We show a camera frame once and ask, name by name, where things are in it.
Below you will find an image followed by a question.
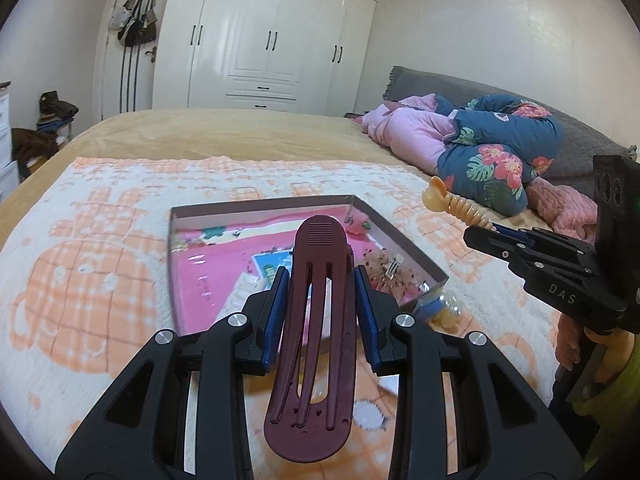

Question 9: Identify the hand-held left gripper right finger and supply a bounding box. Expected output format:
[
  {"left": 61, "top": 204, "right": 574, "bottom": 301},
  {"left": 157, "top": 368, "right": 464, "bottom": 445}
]
[{"left": 354, "top": 266, "right": 586, "bottom": 480}]

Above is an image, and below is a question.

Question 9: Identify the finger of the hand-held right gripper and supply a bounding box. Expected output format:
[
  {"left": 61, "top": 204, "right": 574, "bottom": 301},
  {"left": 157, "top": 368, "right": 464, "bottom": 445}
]
[
  {"left": 492, "top": 224, "right": 597, "bottom": 257},
  {"left": 463, "top": 227, "right": 539, "bottom": 274}
]

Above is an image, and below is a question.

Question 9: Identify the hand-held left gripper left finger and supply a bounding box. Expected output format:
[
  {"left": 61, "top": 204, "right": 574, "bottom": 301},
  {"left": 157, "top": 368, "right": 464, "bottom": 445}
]
[{"left": 55, "top": 266, "right": 292, "bottom": 480}]

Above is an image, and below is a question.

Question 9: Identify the orange spiral hair tie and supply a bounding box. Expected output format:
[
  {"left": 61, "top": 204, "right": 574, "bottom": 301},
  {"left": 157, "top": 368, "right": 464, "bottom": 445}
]
[{"left": 422, "top": 177, "right": 502, "bottom": 234}]

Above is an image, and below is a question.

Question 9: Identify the clear glitter bow hair clip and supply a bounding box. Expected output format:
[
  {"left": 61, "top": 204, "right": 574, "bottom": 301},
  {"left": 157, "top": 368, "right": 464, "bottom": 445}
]
[{"left": 362, "top": 252, "right": 427, "bottom": 297}]

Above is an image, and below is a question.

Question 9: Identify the maroon hair clip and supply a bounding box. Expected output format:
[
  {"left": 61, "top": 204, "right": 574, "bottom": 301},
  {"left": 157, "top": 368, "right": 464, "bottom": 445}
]
[{"left": 264, "top": 214, "right": 357, "bottom": 463}]

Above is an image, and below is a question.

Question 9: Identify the shallow brown cardboard box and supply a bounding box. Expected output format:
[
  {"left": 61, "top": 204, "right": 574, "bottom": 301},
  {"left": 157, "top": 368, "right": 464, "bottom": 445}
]
[{"left": 167, "top": 194, "right": 450, "bottom": 336}]

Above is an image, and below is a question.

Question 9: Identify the pink strawberry hair clip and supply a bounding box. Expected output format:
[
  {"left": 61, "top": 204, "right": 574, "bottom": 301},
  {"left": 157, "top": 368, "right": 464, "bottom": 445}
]
[{"left": 345, "top": 215, "right": 374, "bottom": 237}]

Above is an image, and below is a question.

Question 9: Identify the person's right forearm green sleeve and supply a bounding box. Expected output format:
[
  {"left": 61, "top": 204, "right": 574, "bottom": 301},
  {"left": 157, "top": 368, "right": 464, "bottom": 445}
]
[{"left": 582, "top": 340, "right": 640, "bottom": 476}]

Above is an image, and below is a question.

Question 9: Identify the person's right hand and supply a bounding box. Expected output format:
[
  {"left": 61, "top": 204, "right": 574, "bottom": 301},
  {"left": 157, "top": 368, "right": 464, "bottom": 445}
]
[{"left": 556, "top": 317, "right": 636, "bottom": 388}]

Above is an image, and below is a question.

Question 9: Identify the pink fluffy blanket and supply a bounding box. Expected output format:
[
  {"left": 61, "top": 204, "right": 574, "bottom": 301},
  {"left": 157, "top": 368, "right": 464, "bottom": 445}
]
[{"left": 525, "top": 179, "right": 601, "bottom": 241}]

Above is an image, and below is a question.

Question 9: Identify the clear pearl hair accessory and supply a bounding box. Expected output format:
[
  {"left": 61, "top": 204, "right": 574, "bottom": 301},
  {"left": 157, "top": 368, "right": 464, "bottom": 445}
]
[{"left": 435, "top": 294, "right": 462, "bottom": 331}]

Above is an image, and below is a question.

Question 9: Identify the blue floral pink-lined quilt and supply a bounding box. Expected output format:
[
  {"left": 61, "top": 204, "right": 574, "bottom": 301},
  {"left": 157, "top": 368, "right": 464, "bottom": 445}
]
[{"left": 361, "top": 92, "right": 565, "bottom": 219}]

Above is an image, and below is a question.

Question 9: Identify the white and orange printed blanket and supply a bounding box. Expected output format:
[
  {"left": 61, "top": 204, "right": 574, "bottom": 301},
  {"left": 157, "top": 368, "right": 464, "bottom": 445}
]
[{"left": 0, "top": 156, "right": 563, "bottom": 473}]

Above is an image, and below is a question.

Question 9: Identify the bed with yellow sheet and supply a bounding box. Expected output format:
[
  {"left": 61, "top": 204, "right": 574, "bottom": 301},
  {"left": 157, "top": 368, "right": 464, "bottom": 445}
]
[{"left": 0, "top": 107, "right": 601, "bottom": 241}]

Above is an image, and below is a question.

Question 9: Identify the white glossy wardrobe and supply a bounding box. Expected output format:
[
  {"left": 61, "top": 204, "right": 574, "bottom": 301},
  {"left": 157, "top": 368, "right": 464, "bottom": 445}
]
[{"left": 150, "top": 0, "right": 378, "bottom": 117}]

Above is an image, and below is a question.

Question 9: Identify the white door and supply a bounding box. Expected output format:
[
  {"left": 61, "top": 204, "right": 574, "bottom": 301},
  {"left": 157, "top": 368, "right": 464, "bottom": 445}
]
[{"left": 100, "top": 0, "right": 167, "bottom": 121}]

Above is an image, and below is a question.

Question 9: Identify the dark brown clothes pile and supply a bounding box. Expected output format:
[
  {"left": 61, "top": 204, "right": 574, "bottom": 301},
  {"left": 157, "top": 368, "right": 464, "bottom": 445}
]
[{"left": 11, "top": 127, "right": 60, "bottom": 181}]

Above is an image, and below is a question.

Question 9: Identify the stool with folded clothes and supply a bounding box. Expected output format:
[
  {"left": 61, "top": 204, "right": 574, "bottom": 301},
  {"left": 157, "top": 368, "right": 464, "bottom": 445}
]
[{"left": 37, "top": 91, "right": 80, "bottom": 134}]

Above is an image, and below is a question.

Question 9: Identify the white plastic drawer cabinet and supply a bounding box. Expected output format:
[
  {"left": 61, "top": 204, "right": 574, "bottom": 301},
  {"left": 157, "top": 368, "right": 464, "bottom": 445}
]
[{"left": 0, "top": 82, "right": 21, "bottom": 201}]

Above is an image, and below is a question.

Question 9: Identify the black hanging handbag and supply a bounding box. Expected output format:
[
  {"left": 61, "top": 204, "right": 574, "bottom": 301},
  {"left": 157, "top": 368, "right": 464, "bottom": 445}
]
[{"left": 118, "top": 0, "right": 159, "bottom": 49}]

